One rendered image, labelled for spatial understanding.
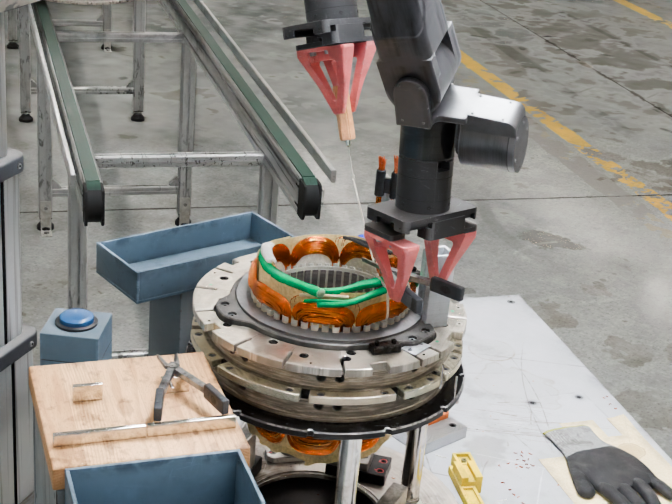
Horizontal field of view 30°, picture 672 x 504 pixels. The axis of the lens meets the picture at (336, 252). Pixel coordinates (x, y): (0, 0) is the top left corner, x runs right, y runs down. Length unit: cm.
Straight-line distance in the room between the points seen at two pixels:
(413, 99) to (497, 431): 77
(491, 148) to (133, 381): 44
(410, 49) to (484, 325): 105
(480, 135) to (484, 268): 313
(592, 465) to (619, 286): 263
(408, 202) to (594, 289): 308
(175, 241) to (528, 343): 69
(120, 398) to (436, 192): 39
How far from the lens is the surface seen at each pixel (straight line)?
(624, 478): 179
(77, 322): 151
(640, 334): 408
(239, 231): 179
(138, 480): 122
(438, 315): 143
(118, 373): 136
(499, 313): 223
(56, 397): 132
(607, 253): 466
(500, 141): 124
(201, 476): 124
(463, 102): 125
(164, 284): 161
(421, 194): 128
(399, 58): 120
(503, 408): 193
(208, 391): 127
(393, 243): 128
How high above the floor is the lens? 173
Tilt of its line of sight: 23 degrees down
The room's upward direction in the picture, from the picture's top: 5 degrees clockwise
